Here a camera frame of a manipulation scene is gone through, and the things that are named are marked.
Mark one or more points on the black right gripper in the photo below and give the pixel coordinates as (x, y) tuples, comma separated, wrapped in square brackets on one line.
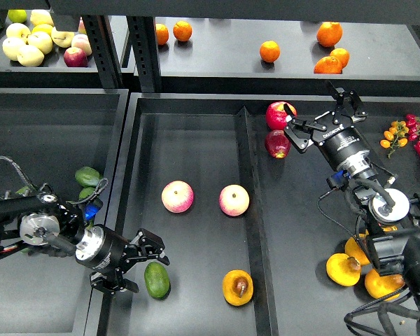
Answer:
[(337, 139)]

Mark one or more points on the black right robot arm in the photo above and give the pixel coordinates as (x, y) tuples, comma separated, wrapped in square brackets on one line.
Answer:
[(391, 218)]

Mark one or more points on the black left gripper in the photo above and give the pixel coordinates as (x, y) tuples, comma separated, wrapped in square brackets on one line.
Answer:
[(101, 249)]

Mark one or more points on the bright red apple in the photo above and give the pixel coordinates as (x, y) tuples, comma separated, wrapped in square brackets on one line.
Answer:
[(276, 115)]

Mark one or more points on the pale yellow apple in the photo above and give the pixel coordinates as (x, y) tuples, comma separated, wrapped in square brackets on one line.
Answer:
[(11, 47), (42, 41), (18, 30), (30, 56), (62, 39)]

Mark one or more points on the pink apple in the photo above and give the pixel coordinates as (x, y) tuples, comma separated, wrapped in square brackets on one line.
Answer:
[(177, 196), (234, 200)]

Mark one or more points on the dark red apple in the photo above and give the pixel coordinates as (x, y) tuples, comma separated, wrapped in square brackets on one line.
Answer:
[(277, 144)]

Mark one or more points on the black shelf post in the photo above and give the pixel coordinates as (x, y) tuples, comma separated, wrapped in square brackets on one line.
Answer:
[(143, 38), (99, 33)]

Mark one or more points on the pink peach on shelf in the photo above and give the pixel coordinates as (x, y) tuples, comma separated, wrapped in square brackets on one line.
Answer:
[(82, 41)]

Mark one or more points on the green avocado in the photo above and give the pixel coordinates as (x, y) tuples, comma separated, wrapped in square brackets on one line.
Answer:
[(87, 176), (156, 280), (86, 192)]

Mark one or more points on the yellow pear in tray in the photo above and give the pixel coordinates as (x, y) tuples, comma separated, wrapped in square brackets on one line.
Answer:
[(378, 286), (343, 269), (353, 249)]

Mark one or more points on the pink apple left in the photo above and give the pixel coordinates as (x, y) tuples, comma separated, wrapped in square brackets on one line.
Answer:
[(177, 196)]

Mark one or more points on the pink apple right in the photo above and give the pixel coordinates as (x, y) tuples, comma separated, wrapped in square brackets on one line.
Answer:
[(234, 200)]

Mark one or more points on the green lime on shelf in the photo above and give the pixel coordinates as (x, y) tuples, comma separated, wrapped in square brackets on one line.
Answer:
[(17, 15)]

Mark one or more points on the black tray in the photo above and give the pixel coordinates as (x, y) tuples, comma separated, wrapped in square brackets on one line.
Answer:
[(51, 133), (190, 138)]

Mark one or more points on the green avocado in tray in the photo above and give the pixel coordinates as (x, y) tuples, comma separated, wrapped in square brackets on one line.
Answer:
[(86, 192), (87, 176)]

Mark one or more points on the black centre tray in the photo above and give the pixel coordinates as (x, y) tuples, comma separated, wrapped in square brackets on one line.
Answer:
[(190, 138)]

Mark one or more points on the black tray divider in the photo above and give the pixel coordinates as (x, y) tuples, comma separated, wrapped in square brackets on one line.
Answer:
[(258, 252)]

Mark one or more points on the orange cherry tomato bunch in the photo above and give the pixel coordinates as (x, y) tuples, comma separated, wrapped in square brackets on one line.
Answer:
[(395, 137)]

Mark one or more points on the orange on shelf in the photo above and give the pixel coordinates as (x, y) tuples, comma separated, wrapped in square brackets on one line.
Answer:
[(329, 34), (328, 65), (182, 31), (342, 55), (162, 34), (269, 51)]

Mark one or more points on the red cherry tomato bunch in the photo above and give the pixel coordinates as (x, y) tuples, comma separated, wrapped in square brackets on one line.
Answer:
[(413, 124)]

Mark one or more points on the black left tray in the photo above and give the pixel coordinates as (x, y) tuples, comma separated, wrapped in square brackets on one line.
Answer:
[(51, 133)]

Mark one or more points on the red apple on shelf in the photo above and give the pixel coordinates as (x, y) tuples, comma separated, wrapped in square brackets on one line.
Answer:
[(75, 57)]

